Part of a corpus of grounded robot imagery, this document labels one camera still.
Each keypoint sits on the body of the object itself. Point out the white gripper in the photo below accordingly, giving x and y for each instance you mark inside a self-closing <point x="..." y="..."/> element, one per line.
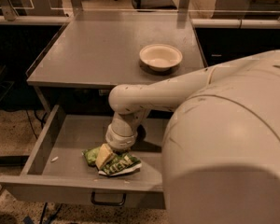
<point x="120" y="141"/>

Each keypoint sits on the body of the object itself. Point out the green jalapeno chip bag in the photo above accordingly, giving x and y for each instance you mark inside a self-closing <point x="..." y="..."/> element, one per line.
<point x="122" y="163"/>

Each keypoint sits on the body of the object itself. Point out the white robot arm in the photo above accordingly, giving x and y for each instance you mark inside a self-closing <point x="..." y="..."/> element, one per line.
<point x="221" y="147"/>

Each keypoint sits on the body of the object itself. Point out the grey open drawer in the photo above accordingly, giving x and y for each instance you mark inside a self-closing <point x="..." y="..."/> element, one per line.
<point x="71" y="180"/>

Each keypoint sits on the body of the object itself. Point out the grey cabinet table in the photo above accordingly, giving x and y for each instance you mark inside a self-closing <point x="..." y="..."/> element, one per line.
<point x="99" y="49"/>

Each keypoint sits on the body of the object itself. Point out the black drawer handle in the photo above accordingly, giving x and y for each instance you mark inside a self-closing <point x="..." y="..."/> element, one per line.
<point x="108" y="199"/>

